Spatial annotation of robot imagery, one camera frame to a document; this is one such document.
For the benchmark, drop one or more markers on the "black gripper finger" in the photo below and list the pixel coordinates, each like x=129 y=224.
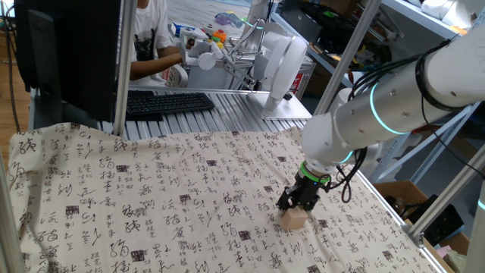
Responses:
x=285 y=201
x=310 y=205

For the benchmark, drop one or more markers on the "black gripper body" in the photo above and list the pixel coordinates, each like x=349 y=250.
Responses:
x=306 y=193

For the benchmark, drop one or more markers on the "small wooden cube block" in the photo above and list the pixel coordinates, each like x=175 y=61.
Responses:
x=295 y=220

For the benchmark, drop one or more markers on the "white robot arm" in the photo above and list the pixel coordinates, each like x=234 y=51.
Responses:
x=282 y=64

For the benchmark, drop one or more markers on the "bare person forearm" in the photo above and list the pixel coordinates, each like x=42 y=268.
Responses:
x=159 y=64

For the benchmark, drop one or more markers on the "white foam packing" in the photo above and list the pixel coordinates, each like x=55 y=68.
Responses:
x=382 y=159

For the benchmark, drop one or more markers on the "silver mounting plate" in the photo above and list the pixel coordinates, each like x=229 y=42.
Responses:
x=291 y=110

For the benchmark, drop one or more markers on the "cardboard box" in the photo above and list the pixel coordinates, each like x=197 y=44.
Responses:
x=401 y=189

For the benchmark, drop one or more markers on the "red warning sign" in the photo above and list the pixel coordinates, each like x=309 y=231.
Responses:
x=298 y=84

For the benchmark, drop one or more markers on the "calligraphy print cloth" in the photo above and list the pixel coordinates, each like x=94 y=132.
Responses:
x=151 y=208

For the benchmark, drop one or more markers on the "pink paper pad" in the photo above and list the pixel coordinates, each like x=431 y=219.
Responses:
x=443 y=251

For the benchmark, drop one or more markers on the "black keyboard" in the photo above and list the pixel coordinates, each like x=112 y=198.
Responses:
x=170 y=103

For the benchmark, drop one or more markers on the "green cloth bundle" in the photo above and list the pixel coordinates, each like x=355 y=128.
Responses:
x=456 y=263

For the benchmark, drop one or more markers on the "white haptic control device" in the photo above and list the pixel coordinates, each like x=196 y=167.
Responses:
x=206 y=60

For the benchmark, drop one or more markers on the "white plastic chair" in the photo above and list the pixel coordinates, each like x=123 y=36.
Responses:
x=180 y=77

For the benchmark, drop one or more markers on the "black equipment case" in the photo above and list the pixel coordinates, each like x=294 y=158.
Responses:
x=299 y=19

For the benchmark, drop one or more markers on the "purple green toy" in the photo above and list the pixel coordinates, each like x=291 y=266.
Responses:
x=227 y=19

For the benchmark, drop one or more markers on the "grey metal shelf rack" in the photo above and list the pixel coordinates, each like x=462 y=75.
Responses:
x=413 y=15

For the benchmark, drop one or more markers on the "person in white T-shirt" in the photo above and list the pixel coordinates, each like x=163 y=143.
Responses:
x=151 y=19

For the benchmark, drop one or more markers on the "white wrapped bundle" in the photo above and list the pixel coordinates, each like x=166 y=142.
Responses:
x=447 y=9

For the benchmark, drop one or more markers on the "black computer monitor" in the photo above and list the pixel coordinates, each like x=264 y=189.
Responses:
x=83 y=57

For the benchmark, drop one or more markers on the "aluminium table edge rail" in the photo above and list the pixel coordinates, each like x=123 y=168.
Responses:
x=391 y=209

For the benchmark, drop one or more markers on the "aluminium frame post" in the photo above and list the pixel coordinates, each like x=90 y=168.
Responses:
x=7 y=235
x=352 y=45
x=447 y=193
x=125 y=68

